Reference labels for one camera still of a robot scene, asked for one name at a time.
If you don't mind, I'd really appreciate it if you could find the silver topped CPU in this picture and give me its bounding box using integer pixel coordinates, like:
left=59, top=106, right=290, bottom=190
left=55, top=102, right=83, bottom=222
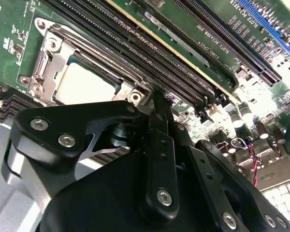
left=53, top=61, right=123, bottom=106

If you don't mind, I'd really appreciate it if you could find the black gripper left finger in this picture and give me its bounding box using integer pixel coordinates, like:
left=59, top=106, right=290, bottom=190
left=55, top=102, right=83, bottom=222
left=10, top=90, right=180, bottom=218

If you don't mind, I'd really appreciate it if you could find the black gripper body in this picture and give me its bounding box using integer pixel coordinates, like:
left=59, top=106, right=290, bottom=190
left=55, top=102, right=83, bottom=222
left=1, top=122, right=217, bottom=232

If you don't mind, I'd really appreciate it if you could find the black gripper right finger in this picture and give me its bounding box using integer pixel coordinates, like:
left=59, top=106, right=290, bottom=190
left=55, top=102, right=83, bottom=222
left=163, top=95, right=290, bottom=232

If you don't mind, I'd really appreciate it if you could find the metal socket cover frame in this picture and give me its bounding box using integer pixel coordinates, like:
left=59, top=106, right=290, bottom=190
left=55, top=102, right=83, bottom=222
left=31, top=24, right=150, bottom=107

